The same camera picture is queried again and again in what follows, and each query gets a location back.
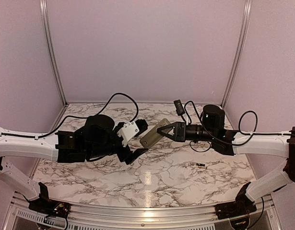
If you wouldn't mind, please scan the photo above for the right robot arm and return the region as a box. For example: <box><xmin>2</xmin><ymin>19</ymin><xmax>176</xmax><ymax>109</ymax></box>
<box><xmin>157</xmin><ymin>104</ymin><xmax>295</xmax><ymax>215</ymax></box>

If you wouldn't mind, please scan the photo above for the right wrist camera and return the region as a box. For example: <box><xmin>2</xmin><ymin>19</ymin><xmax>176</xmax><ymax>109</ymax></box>
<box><xmin>173</xmin><ymin>100</ymin><xmax>185</xmax><ymax>116</ymax></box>

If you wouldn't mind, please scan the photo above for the grey remote control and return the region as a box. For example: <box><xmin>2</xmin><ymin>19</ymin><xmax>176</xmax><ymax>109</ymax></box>
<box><xmin>140</xmin><ymin>118</ymin><xmax>170</xmax><ymax>149</ymax></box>

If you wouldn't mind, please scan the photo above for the aluminium frame post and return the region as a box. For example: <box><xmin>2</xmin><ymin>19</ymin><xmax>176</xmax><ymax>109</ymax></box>
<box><xmin>40</xmin><ymin>0</ymin><xmax>68</xmax><ymax>107</ymax></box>
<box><xmin>221</xmin><ymin>0</ymin><xmax>253</xmax><ymax>108</ymax></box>

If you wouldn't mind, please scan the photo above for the left aluminium frame post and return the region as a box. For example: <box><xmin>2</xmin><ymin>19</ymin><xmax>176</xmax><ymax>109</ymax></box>
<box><xmin>40</xmin><ymin>0</ymin><xmax>68</xmax><ymax>107</ymax></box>

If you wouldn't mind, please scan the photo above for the front aluminium rail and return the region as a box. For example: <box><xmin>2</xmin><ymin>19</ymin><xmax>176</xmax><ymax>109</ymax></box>
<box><xmin>2</xmin><ymin>192</ymin><xmax>283</xmax><ymax>230</ymax></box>

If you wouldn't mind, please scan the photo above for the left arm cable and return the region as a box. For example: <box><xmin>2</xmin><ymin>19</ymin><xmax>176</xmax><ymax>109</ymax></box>
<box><xmin>0</xmin><ymin>92</ymin><xmax>139</xmax><ymax>140</ymax></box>

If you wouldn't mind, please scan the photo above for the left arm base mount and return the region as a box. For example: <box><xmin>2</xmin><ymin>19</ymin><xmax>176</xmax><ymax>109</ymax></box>
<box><xmin>28</xmin><ymin>182</ymin><xmax>71</xmax><ymax>219</ymax></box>

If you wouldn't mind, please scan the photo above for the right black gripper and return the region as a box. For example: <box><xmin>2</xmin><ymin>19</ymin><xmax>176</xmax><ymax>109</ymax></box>
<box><xmin>158</xmin><ymin>121</ymin><xmax>216</xmax><ymax>142</ymax></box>

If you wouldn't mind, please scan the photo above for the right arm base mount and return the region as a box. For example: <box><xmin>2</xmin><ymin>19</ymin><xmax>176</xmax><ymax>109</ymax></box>
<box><xmin>215</xmin><ymin>201</ymin><xmax>257</xmax><ymax>219</ymax></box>

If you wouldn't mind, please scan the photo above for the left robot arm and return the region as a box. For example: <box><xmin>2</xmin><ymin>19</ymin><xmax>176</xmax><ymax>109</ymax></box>
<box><xmin>0</xmin><ymin>115</ymin><xmax>148</xmax><ymax>213</ymax></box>

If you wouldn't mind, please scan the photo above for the right aluminium frame post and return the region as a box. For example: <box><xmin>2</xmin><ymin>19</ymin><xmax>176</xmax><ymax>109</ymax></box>
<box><xmin>221</xmin><ymin>0</ymin><xmax>253</xmax><ymax>108</ymax></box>

